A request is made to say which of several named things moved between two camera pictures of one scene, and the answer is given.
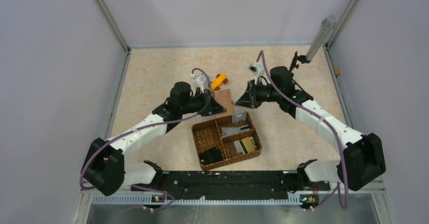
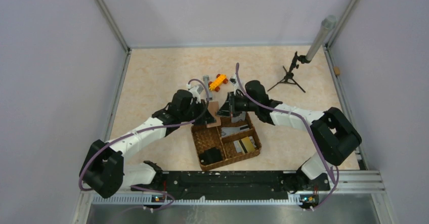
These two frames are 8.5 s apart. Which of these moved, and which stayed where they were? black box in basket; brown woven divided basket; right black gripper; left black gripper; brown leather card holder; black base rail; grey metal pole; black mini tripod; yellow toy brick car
Moved: brown leather card holder; right black gripper; left black gripper
Stayed: black mini tripod; brown woven divided basket; black base rail; black box in basket; yellow toy brick car; grey metal pole
